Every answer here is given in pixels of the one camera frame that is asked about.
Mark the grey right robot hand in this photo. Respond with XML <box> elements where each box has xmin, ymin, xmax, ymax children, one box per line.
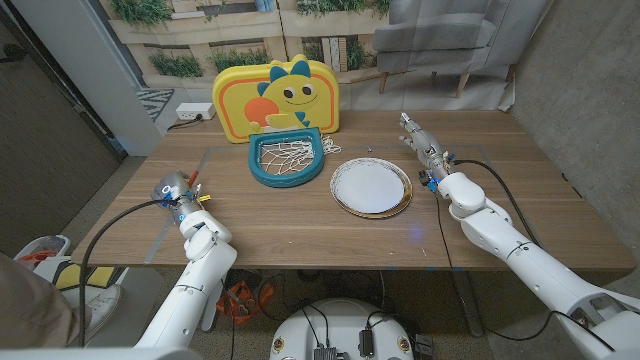
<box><xmin>398</xmin><ymin>112</ymin><xmax>454</xmax><ymax>180</ymax></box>

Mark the brown trouser leg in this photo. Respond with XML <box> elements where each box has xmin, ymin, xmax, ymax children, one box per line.
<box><xmin>0</xmin><ymin>251</ymin><xmax>94</xmax><ymax>349</ymax></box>

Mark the white bin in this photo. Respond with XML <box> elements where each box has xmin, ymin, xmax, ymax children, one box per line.
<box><xmin>13</xmin><ymin>234</ymin><xmax>71</xmax><ymax>264</ymax></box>

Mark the printed backdrop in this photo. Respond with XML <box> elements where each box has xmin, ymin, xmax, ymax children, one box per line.
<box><xmin>97</xmin><ymin>0</ymin><xmax>554</xmax><ymax>112</ymax></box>

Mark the white shoe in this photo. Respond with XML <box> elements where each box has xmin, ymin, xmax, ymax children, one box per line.
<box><xmin>64</xmin><ymin>283</ymin><xmax>123</xmax><ymax>346</ymax></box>

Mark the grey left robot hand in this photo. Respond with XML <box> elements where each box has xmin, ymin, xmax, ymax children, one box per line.
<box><xmin>151</xmin><ymin>171</ymin><xmax>205</xmax><ymax>222</ymax></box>

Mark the thin black left wrist cable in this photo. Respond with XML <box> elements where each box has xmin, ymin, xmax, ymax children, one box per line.
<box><xmin>219</xmin><ymin>277</ymin><xmax>236</xmax><ymax>360</ymax></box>

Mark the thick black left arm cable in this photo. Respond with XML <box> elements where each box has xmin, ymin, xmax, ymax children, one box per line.
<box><xmin>77</xmin><ymin>198</ymin><xmax>181</xmax><ymax>348</ymax></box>

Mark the yellow black striped object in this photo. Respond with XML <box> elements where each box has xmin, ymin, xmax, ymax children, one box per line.
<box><xmin>52</xmin><ymin>259</ymin><xmax>121</xmax><ymax>291</ymax></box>

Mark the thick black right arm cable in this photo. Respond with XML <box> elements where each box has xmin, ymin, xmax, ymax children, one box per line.
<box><xmin>452</xmin><ymin>158</ymin><xmax>546</xmax><ymax>252</ymax></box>

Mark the black power strip cable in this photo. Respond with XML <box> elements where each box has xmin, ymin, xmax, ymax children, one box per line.
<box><xmin>167</xmin><ymin>114</ymin><xmax>204</xmax><ymax>131</ymax></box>

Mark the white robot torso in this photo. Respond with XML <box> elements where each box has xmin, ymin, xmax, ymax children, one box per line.
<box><xmin>268</xmin><ymin>298</ymin><xmax>415</xmax><ymax>360</ymax></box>

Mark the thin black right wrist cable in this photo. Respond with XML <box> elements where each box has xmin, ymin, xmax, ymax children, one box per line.
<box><xmin>434</xmin><ymin>192</ymin><xmax>616</xmax><ymax>354</ymax></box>

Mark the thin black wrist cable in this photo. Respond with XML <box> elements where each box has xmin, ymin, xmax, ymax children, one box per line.
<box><xmin>434</xmin><ymin>192</ymin><xmax>616</xmax><ymax>354</ymax></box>
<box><xmin>219</xmin><ymin>277</ymin><xmax>236</xmax><ymax>360</ymax></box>

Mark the black door handle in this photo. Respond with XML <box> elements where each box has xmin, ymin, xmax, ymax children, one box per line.
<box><xmin>0</xmin><ymin>43</ymin><xmax>29</xmax><ymax>64</ymax></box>

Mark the white table leg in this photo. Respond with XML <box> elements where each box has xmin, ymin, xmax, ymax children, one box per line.
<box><xmin>200</xmin><ymin>304</ymin><xmax>217</xmax><ymax>333</ymax></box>

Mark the black adapter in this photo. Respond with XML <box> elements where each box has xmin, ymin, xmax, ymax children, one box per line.
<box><xmin>358</xmin><ymin>328</ymin><xmax>375</xmax><ymax>359</ymax></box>

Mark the white power strip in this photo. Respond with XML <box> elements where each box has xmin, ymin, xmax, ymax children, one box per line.
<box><xmin>175</xmin><ymin>102</ymin><xmax>217</xmax><ymax>121</ymax></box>

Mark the yellow dinosaur toy basketball hoop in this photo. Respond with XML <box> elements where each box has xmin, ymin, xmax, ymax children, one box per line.
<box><xmin>211</xmin><ymin>53</ymin><xmax>343</xmax><ymax>189</ymax></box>

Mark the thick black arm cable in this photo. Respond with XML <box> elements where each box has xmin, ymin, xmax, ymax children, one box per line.
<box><xmin>77</xmin><ymin>198</ymin><xmax>181</xmax><ymax>348</ymax></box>
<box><xmin>452</xmin><ymin>158</ymin><xmax>546</xmax><ymax>252</ymax></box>

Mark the orange tool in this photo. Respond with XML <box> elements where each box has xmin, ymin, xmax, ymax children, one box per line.
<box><xmin>219</xmin><ymin>279</ymin><xmax>275</xmax><ymax>325</ymax></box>

